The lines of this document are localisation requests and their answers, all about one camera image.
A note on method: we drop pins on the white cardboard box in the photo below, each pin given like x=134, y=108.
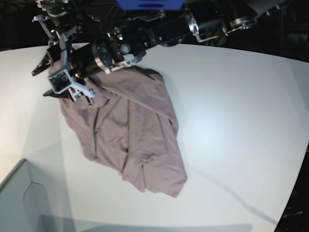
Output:
x=32, y=200

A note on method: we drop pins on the mauve t-shirt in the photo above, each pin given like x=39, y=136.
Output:
x=131, y=127

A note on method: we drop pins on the blue plastic bin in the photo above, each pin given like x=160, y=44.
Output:
x=150, y=4

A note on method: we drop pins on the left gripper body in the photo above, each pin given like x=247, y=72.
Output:
x=83, y=62

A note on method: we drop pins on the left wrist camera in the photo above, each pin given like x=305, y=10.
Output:
x=60, y=81

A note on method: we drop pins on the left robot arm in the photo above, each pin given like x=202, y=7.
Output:
x=132, y=35

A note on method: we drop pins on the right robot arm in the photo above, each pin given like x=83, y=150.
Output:
x=61, y=21

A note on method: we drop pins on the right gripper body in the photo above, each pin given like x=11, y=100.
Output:
x=58, y=49

